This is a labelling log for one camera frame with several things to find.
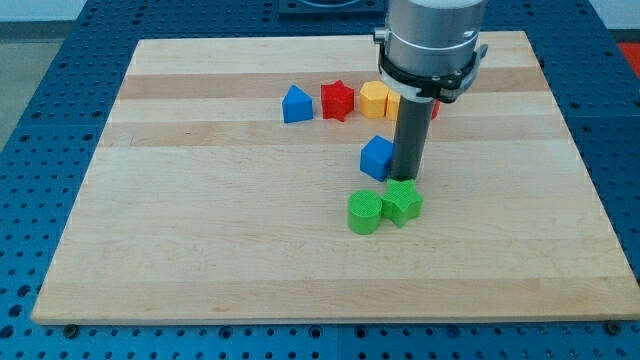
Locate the green cylinder block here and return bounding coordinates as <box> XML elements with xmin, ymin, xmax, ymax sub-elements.
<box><xmin>347</xmin><ymin>190</ymin><xmax>382</xmax><ymax>235</ymax></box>

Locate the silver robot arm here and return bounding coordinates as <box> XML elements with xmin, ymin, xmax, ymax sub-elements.
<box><xmin>385</xmin><ymin>0</ymin><xmax>487</xmax><ymax>77</ymax></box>

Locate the black clamp ring bracket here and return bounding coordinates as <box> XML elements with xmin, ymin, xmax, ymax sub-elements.
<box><xmin>373</xmin><ymin>28</ymin><xmax>488</xmax><ymax>103</ymax></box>

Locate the green star block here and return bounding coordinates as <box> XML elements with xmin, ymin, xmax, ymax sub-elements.
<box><xmin>382</xmin><ymin>179</ymin><xmax>423</xmax><ymax>228</ymax></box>

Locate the yellow hexagon block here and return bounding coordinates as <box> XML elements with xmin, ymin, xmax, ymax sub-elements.
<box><xmin>359</xmin><ymin>81</ymin><xmax>389</xmax><ymax>118</ymax></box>

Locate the red block behind rod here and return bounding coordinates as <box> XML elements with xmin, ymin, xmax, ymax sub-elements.
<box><xmin>430</xmin><ymin>100</ymin><xmax>441</xmax><ymax>120</ymax></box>

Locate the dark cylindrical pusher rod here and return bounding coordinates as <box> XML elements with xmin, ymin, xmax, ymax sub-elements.
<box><xmin>390</xmin><ymin>97</ymin><xmax>434</xmax><ymax>181</ymax></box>

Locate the red star block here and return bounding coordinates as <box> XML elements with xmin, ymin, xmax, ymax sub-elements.
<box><xmin>321</xmin><ymin>80</ymin><xmax>355</xmax><ymax>122</ymax></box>

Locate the wooden board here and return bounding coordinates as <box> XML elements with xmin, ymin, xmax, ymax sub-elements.
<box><xmin>32</xmin><ymin>31</ymin><xmax>639</xmax><ymax>325</ymax></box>

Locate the blue triangular prism block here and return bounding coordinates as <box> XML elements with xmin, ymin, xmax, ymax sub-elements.
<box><xmin>282</xmin><ymin>85</ymin><xmax>314</xmax><ymax>123</ymax></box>

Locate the blue cube block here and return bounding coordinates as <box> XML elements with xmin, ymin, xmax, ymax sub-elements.
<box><xmin>360</xmin><ymin>135</ymin><xmax>393</xmax><ymax>182</ymax></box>

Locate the yellow block behind rod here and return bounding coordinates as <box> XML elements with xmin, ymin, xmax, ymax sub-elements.
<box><xmin>385</xmin><ymin>90</ymin><xmax>401</xmax><ymax>121</ymax></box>

